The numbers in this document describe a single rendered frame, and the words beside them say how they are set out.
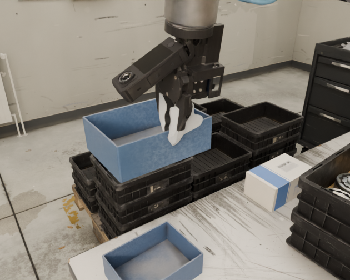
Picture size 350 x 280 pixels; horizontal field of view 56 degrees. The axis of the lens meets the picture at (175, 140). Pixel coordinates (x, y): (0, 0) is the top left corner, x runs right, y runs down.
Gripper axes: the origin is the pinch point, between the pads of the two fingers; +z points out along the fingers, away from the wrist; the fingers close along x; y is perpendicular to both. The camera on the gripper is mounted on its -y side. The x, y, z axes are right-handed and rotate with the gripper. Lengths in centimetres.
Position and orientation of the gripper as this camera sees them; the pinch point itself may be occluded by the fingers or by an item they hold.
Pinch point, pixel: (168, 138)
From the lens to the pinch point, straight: 58.4
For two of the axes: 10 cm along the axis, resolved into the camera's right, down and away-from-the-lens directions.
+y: 8.5, -2.6, 4.6
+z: -0.7, 8.1, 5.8
